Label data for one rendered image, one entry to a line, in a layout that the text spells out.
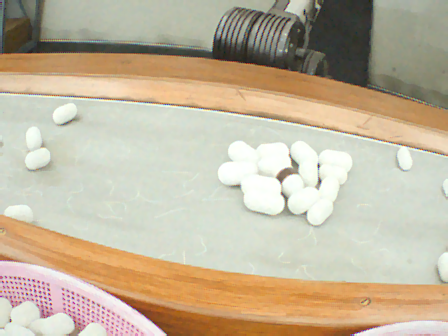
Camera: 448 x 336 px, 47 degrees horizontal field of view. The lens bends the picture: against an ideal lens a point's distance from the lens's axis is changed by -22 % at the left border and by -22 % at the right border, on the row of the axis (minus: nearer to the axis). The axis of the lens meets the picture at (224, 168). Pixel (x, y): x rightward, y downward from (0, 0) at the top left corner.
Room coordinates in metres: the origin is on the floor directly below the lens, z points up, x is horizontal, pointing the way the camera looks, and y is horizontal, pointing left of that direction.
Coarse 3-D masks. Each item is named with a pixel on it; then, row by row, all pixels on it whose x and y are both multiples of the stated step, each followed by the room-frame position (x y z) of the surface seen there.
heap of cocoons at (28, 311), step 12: (0, 300) 0.27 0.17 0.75; (0, 312) 0.26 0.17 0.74; (12, 312) 0.26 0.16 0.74; (24, 312) 0.27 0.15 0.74; (36, 312) 0.28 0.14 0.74; (0, 324) 0.25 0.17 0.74; (12, 324) 0.25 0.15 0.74; (24, 324) 0.26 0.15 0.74; (36, 324) 0.27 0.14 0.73; (48, 324) 0.26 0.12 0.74; (60, 324) 0.27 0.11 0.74; (72, 324) 0.27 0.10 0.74; (96, 324) 0.28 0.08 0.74
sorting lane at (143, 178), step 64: (0, 128) 0.58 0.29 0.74; (64, 128) 0.59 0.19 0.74; (128, 128) 0.60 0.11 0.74; (192, 128) 0.61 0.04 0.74; (256, 128) 0.62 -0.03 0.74; (320, 128) 0.64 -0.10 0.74; (0, 192) 0.43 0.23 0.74; (64, 192) 0.45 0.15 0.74; (128, 192) 0.47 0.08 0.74; (192, 192) 0.48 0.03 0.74; (384, 192) 0.51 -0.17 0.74; (192, 256) 0.39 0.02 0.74; (256, 256) 0.40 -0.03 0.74; (320, 256) 0.40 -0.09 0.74; (384, 256) 0.40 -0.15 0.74
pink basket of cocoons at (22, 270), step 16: (0, 272) 0.29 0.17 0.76; (16, 272) 0.29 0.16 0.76; (32, 272) 0.30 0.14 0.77; (48, 272) 0.30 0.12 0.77; (0, 288) 0.28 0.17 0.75; (16, 288) 0.29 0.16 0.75; (32, 288) 0.29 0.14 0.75; (64, 288) 0.29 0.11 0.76; (80, 288) 0.29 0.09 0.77; (96, 288) 0.29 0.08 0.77; (16, 304) 0.28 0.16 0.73; (48, 304) 0.29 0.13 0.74; (64, 304) 0.29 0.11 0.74; (80, 304) 0.29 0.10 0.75; (96, 304) 0.29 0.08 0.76; (112, 304) 0.28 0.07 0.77; (80, 320) 0.28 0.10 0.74; (96, 320) 0.28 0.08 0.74; (112, 320) 0.28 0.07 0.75; (128, 320) 0.27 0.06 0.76; (144, 320) 0.27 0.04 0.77
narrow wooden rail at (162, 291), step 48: (0, 240) 0.33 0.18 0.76; (48, 240) 0.34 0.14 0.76; (48, 288) 0.31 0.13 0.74; (144, 288) 0.31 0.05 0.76; (192, 288) 0.32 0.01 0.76; (240, 288) 0.32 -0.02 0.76; (288, 288) 0.33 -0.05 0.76; (336, 288) 0.33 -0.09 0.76; (384, 288) 0.32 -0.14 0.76; (432, 288) 0.32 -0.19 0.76
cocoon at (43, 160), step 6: (36, 150) 0.50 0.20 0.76; (42, 150) 0.50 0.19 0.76; (30, 156) 0.48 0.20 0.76; (36, 156) 0.49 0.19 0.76; (42, 156) 0.49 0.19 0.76; (48, 156) 0.50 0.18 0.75; (30, 162) 0.48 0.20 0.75; (36, 162) 0.48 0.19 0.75; (42, 162) 0.49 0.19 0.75; (48, 162) 0.50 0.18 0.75; (30, 168) 0.48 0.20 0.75; (36, 168) 0.49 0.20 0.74
